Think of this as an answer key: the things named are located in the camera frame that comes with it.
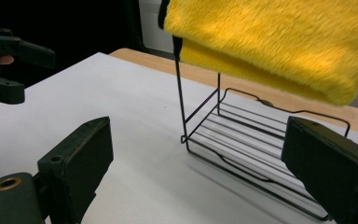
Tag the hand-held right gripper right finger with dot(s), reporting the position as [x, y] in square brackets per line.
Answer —
[332, 168]

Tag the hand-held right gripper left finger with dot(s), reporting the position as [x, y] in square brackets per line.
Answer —
[74, 168]

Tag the yellow cloth with black trim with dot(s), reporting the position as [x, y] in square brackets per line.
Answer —
[276, 40]

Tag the black curtain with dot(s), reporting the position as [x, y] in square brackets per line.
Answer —
[74, 25]

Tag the white table mat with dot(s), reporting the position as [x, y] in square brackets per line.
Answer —
[136, 102]

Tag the white cabinet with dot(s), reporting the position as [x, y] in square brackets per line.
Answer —
[152, 28]

